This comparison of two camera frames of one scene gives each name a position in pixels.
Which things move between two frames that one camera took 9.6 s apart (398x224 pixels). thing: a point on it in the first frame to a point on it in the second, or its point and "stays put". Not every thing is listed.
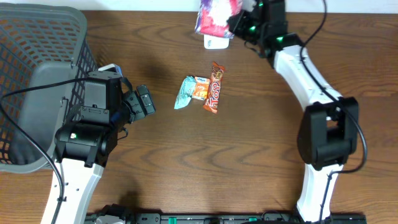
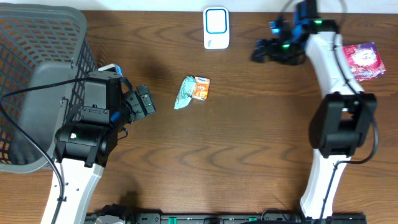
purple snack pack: x=213 y=17 to x=364 y=61
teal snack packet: x=185 y=91 stays put
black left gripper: x=137 y=104 stays put
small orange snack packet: x=200 y=88 stays put
